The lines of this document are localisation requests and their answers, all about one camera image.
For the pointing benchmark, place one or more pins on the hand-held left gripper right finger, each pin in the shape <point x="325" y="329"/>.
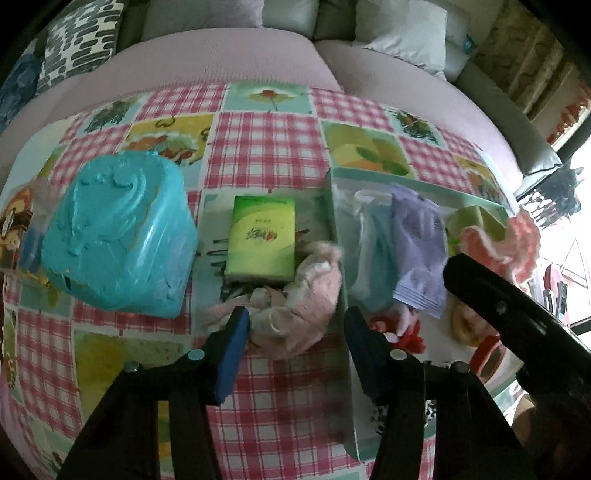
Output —
<point x="364" y="360"/>

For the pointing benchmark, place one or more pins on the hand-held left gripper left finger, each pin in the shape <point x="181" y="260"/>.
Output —
<point x="231" y="355"/>

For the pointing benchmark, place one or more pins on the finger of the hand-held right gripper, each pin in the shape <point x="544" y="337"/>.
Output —
<point x="480" y="290"/>

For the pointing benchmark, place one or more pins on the soft bread bun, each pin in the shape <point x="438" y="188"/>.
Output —
<point x="466" y="323"/>

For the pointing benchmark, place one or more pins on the red pipe cleaner flower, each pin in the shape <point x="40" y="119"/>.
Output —
<point x="408" y="339"/>

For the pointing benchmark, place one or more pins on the pink fluffy headband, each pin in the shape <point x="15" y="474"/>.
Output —
<point x="512" y="240"/>

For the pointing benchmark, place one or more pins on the red hair hoop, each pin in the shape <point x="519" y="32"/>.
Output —
<point x="487" y="355"/>

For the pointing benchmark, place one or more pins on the green cloth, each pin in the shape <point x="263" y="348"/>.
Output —
<point x="471" y="217"/>

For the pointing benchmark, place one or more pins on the blue face mask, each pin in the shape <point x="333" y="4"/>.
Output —
<point x="418" y="249"/>
<point x="378" y="258"/>

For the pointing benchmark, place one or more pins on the pink frilly cloth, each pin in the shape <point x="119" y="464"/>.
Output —
<point x="309" y="295"/>

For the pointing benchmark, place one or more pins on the green tissue pack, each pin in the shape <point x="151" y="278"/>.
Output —
<point x="261" y="235"/>

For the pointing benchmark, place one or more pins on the teal cardboard box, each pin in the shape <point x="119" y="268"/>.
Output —
<point x="344" y="217"/>

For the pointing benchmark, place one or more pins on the teal wet wipes pack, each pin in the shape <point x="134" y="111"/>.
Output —
<point x="120" y="230"/>

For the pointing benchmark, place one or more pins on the dark slim device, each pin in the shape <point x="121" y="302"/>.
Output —
<point x="548" y="300"/>

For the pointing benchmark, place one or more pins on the red perforated stool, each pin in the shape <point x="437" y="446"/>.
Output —
<point x="554" y="274"/>

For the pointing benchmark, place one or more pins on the pink checked tablecloth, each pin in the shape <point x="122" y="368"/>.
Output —
<point x="277" y="415"/>

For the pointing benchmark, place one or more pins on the black phone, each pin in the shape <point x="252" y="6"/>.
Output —
<point x="562" y="297"/>

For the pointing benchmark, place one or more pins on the grey sofa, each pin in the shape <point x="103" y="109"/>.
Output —
<point x="498" y="106"/>

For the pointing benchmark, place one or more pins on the red hanging ornament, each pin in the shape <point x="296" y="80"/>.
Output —
<point x="570" y="115"/>

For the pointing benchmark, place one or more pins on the beige patterned curtain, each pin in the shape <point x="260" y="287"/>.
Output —
<point x="526" y="55"/>

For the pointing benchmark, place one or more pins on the small teal object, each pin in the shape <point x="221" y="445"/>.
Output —
<point x="468" y="44"/>

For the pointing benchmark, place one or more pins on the light grey cushion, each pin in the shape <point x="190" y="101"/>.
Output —
<point x="406" y="32"/>

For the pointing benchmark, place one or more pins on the purple cushion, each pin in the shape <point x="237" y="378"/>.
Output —
<point x="207" y="16"/>

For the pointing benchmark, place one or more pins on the blue denim cloth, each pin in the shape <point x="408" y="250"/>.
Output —
<point x="18" y="87"/>

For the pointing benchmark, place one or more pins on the black white patterned cushion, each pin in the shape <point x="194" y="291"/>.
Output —
<point x="78" y="41"/>

